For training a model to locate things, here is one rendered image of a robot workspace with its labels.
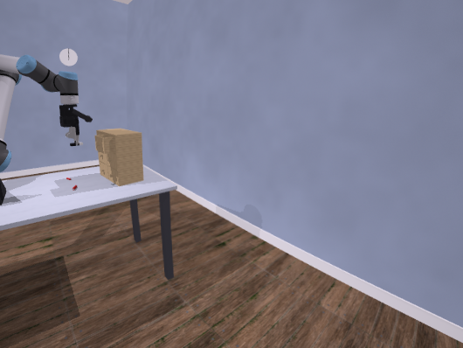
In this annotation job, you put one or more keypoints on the light brown wooden chest of drawers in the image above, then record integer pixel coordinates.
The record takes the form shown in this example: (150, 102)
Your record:
(128, 155)

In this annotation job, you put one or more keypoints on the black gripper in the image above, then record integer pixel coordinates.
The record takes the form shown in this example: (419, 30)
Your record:
(70, 120)

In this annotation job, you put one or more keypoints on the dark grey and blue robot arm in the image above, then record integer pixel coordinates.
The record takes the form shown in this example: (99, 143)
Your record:
(66, 82)

